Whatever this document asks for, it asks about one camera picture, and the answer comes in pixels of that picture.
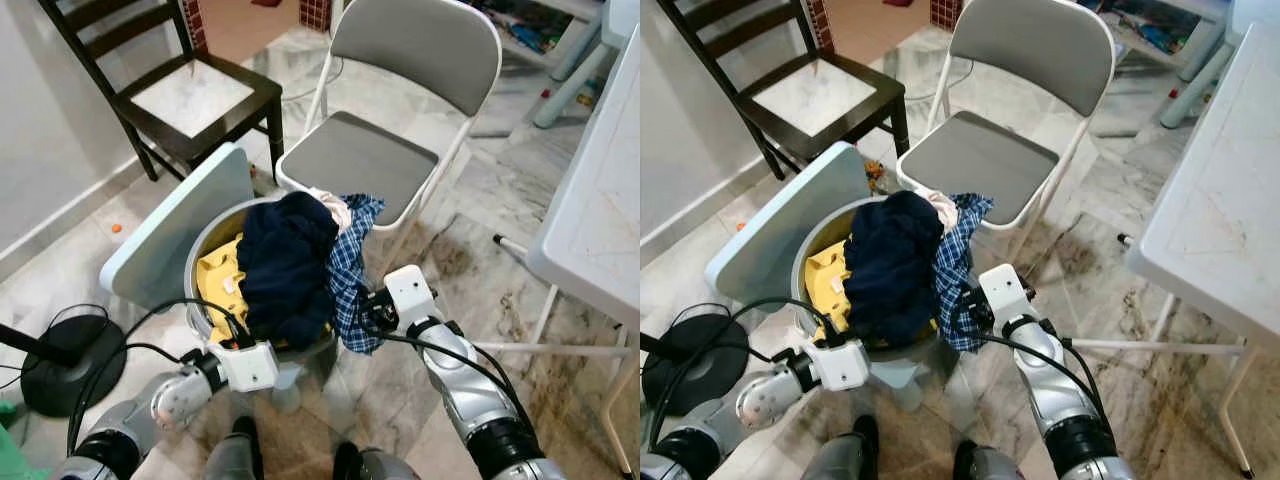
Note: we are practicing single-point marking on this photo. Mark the blue plaid shirt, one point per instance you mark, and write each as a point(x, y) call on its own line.
point(348, 280)
point(955, 280)

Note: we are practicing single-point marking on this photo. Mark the navy blue garment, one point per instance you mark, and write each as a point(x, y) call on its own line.
point(285, 270)
point(890, 270)

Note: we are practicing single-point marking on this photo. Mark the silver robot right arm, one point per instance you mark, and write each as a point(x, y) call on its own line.
point(1060, 395)
point(470, 395)

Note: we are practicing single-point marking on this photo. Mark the yellow garment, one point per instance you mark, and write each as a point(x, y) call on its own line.
point(828, 285)
point(220, 285)

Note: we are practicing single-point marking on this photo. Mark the white garment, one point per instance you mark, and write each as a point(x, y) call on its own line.
point(338, 208)
point(945, 208)

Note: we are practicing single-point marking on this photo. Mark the pale grey bin lid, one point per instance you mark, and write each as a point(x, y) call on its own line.
point(780, 235)
point(170, 235)

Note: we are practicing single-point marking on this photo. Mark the black round stand base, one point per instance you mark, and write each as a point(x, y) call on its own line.
point(80, 370)
point(700, 370)

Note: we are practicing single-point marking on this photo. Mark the small orange toy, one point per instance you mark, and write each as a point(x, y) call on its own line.
point(877, 178)

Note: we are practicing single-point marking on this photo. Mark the dark wooden chair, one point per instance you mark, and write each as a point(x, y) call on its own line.
point(275, 125)
point(902, 125)

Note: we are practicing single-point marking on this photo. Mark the green plastic object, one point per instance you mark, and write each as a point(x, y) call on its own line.
point(20, 445)

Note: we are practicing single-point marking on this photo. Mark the pale blue kids table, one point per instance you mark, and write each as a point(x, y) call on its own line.
point(1190, 90)
point(570, 90)

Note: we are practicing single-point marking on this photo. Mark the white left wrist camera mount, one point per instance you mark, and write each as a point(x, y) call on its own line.
point(250, 367)
point(840, 365)

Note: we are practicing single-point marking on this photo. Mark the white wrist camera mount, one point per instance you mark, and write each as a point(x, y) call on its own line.
point(250, 367)
point(840, 365)
point(412, 295)
point(1005, 295)

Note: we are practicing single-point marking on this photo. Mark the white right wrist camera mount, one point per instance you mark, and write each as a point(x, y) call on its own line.
point(412, 295)
point(1005, 295)

